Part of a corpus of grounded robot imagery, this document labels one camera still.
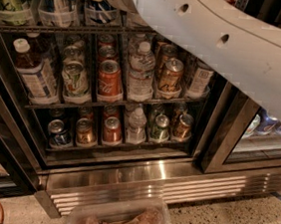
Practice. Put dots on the blue pepsi can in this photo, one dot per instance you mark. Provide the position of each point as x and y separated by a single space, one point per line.
99 12
59 136

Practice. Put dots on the brown tea bottle left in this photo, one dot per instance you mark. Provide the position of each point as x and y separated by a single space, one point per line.
34 68

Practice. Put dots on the blue pepsi can bottom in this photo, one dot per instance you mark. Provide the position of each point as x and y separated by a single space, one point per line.
59 136

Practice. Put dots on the green white 7up can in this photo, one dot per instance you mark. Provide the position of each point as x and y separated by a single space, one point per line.
76 84

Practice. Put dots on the brown tea bottle right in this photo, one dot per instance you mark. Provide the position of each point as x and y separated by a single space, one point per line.
198 79

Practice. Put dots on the red coca-cola can middle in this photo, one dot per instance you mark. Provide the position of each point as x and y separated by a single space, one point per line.
110 86

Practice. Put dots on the silver can top shelf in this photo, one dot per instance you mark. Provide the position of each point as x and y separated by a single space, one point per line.
59 13

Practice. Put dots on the fridge sliding glass door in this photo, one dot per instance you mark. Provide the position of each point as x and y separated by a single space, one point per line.
250 136

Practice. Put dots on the steel fridge vent grille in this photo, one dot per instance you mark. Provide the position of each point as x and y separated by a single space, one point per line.
61 190

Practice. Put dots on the gold can middle shelf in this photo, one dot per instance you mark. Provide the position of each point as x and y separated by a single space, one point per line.
169 80

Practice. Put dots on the gold can shelf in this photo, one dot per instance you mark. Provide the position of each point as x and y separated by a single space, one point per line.
169 80
85 133

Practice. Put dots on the orange can bottom shelf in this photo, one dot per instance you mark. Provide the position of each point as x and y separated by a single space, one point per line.
182 128

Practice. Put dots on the clear plastic container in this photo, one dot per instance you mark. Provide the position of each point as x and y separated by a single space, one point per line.
143 211

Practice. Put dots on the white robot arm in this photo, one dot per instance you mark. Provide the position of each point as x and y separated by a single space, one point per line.
242 49

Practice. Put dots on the red can bottom shelf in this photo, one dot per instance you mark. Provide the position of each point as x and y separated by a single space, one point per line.
112 131

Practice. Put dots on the small water bottle bottom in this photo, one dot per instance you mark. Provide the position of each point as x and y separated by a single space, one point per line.
135 130

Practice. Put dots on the green can bottom shelf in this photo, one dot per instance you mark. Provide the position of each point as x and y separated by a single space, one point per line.
159 130

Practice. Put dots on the gold can bottom shelf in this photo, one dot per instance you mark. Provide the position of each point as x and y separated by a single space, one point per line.
85 133

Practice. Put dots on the brown tea bottle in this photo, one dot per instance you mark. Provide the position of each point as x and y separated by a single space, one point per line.
198 79
34 68

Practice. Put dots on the clear water bottle middle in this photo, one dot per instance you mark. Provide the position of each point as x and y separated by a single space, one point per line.
141 73

